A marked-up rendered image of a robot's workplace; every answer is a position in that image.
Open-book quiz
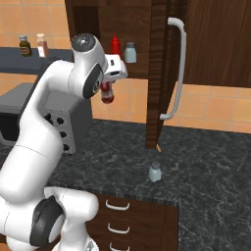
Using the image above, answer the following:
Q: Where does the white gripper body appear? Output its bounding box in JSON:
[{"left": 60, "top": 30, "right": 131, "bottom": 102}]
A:
[{"left": 102, "top": 63, "right": 129, "bottom": 83}]

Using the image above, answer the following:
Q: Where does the pale grey shaker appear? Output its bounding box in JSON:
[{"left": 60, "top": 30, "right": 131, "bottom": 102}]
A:
[
  {"left": 124, "top": 41, "right": 138, "bottom": 65},
  {"left": 148, "top": 161, "right": 163, "bottom": 183}
]

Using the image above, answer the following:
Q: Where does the red condiment bottle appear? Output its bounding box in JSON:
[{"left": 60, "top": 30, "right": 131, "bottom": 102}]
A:
[{"left": 99, "top": 81, "right": 116, "bottom": 105}]

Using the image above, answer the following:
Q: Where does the red squeeze bottle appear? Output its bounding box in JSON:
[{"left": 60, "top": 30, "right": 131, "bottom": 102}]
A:
[{"left": 110, "top": 31, "right": 123, "bottom": 59}]

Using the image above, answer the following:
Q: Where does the dark wood cabinet door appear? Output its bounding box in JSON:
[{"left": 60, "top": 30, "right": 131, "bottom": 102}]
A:
[
  {"left": 145, "top": 0, "right": 189, "bottom": 150},
  {"left": 181, "top": 0, "right": 251, "bottom": 89}
]

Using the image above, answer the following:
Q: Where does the dark wood cabinet body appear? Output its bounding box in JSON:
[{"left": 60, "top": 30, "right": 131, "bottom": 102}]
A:
[{"left": 64, "top": 0, "right": 155, "bottom": 80}]

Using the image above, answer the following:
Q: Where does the brown glass bottle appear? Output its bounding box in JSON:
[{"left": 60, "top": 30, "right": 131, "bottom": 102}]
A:
[{"left": 18, "top": 34, "right": 33, "bottom": 58}]

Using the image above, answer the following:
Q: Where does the grey toaster oven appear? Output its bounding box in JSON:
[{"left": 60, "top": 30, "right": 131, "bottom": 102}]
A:
[{"left": 0, "top": 81, "right": 94, "bottom": 155}]

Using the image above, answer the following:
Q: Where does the white cabinet door handle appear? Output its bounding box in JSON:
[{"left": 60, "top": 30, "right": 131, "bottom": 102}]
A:
[{"left": 159, "top": 17, "right": 187, "bottom": 122}]

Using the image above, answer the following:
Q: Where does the dark wall shelf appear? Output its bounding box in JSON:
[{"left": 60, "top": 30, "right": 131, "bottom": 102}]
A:
[{"left": 0, "top": 46, "right": 75, "bottom": 75}]

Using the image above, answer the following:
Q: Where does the white drawer handle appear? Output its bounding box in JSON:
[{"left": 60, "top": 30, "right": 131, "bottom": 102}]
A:
[
  {"left": 109, "top": 242, "right": 131, "bottom": 251},
  {"left": 107, "top": 223, "right": 131, "bottom": 235},
  {"left": 104, "top": 199, "right": 131, "bottom": 211}
]

